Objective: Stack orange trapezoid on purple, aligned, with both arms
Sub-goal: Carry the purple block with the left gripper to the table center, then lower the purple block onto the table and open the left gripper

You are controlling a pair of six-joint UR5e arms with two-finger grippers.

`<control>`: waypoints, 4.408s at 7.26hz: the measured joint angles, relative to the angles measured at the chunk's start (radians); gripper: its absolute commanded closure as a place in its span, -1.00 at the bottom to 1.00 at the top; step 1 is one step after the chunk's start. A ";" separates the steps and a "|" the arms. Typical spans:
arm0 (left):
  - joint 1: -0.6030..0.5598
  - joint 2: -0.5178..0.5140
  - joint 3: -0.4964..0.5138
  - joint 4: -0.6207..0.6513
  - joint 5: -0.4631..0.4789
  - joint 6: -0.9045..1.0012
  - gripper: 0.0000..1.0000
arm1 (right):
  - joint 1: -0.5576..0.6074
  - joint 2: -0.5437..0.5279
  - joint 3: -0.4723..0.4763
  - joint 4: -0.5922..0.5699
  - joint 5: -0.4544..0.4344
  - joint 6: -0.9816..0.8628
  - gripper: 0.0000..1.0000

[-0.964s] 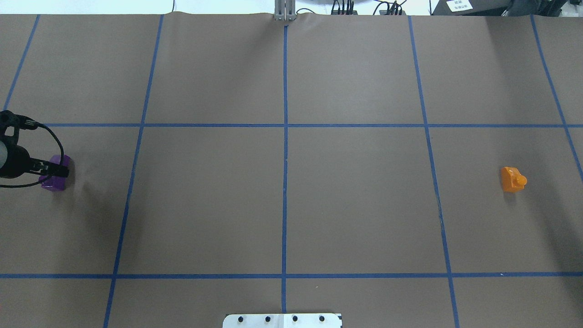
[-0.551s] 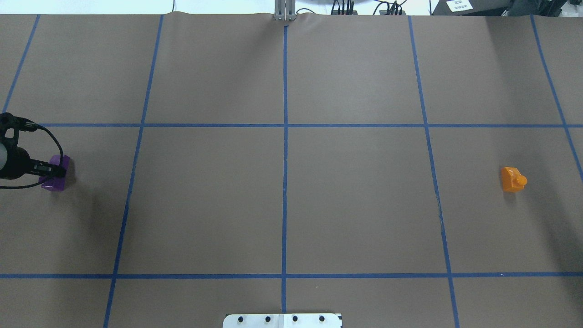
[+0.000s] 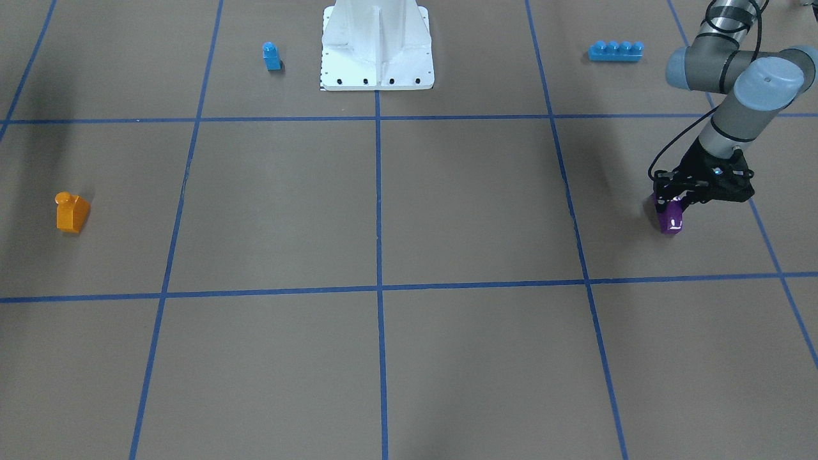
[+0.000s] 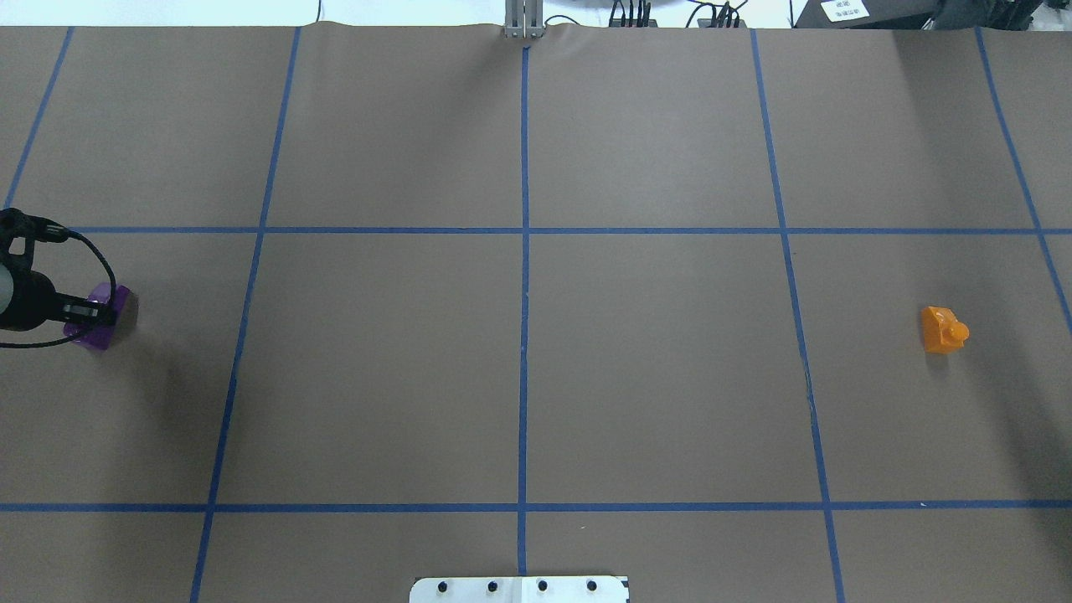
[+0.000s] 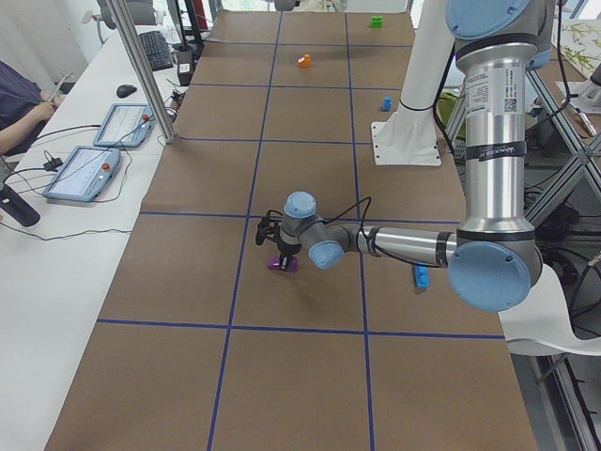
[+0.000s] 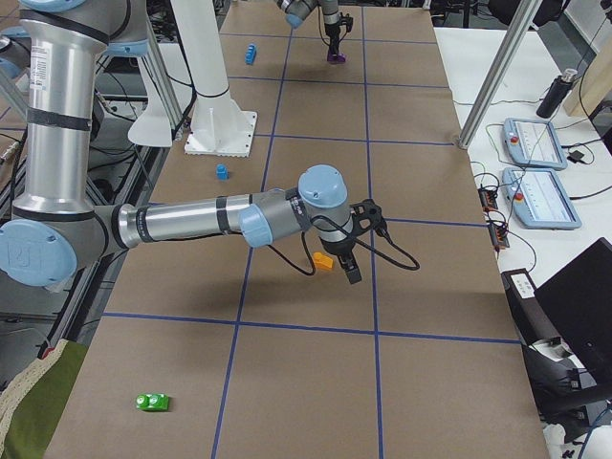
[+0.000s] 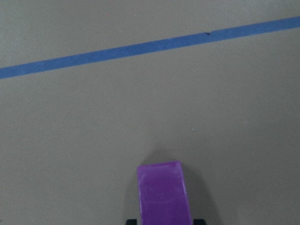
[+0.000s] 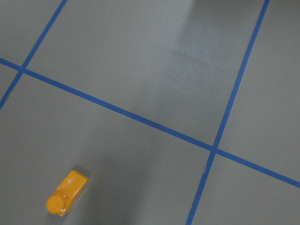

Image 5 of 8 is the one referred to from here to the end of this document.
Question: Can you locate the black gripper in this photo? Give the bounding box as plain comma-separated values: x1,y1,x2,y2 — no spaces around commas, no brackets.
276,236,301,271

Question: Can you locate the purple trapezoid block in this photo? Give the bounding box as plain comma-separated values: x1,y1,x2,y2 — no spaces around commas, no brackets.
267,256,298,272

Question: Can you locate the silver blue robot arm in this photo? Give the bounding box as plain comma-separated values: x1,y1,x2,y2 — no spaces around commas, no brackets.
255,1,555,312

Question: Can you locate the orange trapezoid block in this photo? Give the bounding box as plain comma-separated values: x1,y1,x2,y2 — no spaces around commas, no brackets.
297,54,313,69

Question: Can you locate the blue double block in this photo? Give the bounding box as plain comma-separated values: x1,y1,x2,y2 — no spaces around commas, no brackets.
412,265,430,290

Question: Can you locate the small blue block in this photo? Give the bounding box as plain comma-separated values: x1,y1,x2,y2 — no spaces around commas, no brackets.
380,96,393,112

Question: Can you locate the far teach pendant tablet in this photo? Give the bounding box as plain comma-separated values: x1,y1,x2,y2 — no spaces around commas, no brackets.
93,103,154,148

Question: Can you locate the teach pendant tablet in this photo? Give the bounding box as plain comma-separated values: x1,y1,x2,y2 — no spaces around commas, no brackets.
42,146,121,202
93,103,154,148

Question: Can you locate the near teach pendant tablet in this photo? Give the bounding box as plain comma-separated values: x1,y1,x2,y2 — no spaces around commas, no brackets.
42,146,121,202

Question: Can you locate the black computer mouse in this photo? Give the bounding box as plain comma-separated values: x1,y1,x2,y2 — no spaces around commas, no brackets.
116,84,137,99

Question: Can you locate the black keyboard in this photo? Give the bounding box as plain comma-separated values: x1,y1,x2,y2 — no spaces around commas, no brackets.
138,30,173,71

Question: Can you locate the green block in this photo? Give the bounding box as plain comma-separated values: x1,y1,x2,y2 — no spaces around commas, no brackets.
370,15,383,29

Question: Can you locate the seated person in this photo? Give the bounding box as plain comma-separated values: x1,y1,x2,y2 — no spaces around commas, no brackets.
1,62,63,156

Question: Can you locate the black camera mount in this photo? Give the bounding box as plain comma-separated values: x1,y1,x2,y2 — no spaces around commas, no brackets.
254,216,281,246

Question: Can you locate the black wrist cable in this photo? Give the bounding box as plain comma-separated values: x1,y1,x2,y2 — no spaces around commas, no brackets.
262,196,377,257

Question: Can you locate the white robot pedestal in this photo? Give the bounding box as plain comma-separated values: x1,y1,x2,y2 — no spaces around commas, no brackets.
371,0,455,166

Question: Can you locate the aluminium frame post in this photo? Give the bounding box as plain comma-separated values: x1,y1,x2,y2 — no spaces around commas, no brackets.
107,0,176,144

